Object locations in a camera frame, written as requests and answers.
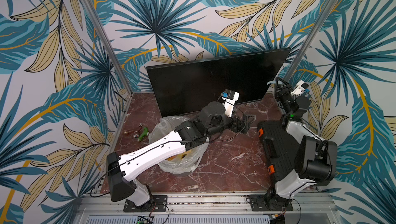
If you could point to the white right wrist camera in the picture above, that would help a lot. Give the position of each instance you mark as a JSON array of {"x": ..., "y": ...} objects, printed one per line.
[{"x": 300, "y": 89}]

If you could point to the aluminium frame post right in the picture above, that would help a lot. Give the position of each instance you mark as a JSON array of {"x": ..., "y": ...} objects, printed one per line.
[{"x": 317, "y": 25}]

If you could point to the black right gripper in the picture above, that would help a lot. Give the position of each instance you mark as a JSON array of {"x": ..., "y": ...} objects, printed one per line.
[{"x": 281, "y": 89}]

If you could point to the aluminium frame post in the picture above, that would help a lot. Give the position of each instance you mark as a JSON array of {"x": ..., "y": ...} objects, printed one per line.
[
  {"x": 317, "y": 25},
  {"x": 97, "y": 25}
]

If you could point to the orange case latch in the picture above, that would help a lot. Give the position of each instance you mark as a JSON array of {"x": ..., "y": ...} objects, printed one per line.
[
  {"x": 260, "y": 132},
  {"x": 271, "y": 170}
]

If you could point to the green toy car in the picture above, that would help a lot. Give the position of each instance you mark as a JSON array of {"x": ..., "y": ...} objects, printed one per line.
[{"x": 144, "y": 133}]

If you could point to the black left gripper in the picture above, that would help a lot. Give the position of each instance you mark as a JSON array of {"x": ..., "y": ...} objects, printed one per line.
[{"x": 245, "y": 125}]

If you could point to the black computer monitor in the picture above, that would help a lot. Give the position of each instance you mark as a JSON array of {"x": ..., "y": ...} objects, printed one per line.
[{"x": 183, "y": 88}]

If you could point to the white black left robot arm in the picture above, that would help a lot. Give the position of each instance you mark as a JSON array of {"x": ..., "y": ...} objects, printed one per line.
[{"x": 123, "y": 170}]

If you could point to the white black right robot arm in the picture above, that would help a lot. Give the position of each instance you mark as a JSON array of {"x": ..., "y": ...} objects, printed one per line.
[{"x": 299, "y": 157}]

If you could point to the mesh waste bin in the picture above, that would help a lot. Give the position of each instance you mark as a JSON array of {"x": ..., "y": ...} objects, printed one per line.
[{"x": 182, "y": 167}]

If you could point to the pile of discarded sticky notes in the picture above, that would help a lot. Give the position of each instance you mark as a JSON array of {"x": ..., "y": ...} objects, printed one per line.
[{"x": 182, "y": 155}]

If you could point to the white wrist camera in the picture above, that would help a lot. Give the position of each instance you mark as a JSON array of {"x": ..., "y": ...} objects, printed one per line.
[
  {"x": 229, "y": 97},
  {"x": 300, "y": 89}
]

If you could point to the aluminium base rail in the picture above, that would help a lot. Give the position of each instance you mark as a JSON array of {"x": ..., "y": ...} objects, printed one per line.
[{"x": 211, "y": 208}]

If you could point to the aluminium frame post left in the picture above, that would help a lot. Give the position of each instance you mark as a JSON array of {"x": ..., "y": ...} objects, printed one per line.
[{"x": 97, "y": 25}]

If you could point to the clear plastic bin liner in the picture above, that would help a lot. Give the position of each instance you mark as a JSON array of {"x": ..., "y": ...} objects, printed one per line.
[{"x": 163, "y": 132}]

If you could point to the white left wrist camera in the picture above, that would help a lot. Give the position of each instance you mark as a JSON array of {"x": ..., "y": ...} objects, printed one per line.
[{"x": 229, "y": 97}]

